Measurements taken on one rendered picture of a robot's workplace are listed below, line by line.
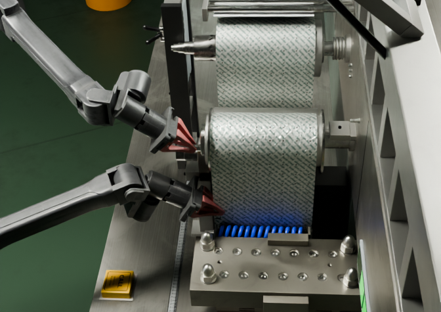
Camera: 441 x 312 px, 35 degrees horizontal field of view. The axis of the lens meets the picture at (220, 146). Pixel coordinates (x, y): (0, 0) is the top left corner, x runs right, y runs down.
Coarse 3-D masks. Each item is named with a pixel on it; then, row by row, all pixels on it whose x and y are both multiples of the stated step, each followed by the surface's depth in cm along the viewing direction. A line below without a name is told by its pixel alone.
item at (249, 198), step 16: (224, 176) 161; (240, 176) 161; (256, 176) 160; (272, 176) 160; (288, 176) 160; (304, 176) 159; (224, 192) 165; (240, 192) 164; (256, 192) 164; (272, 192) 164; (288, 192) 163; (304, 192) 163; (224, 208) 168; (240, 208) 168; (256, 208) 167; (272, 208) 167; (288, 208) 167; (304, 208) 166; (224, 224) 172; (240, 224) 171; (256, 224) 171; (272, 224) 171; (288, 224) 170; (304, 224) 170
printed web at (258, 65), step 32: (224, 32) 168; (256, 32) 168; (288, 32) 167; (224, 64) 169; (256, 64) 169; (288, 64) 168; (224, 96) 176; (256, 96) 176; (288, 96) 175; (224, 128) 156; (256, 128) 156; (288, 128) 155; (224, 160) 158; (256, 160) 157; (288, 160) 157
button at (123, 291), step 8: (112, 272) 176; (120, 272) 176; (128, 272) 176; (104, 280) 174; (112, 280) 174; (120, 280) 174; (128, 280) 174; (104, 288) 172; (112, 288) 172; (120, 288) 172; (128, 288) 172; (104, 296) 172; (112, 296) 172; (120, 296) 172; (128, 296) 172
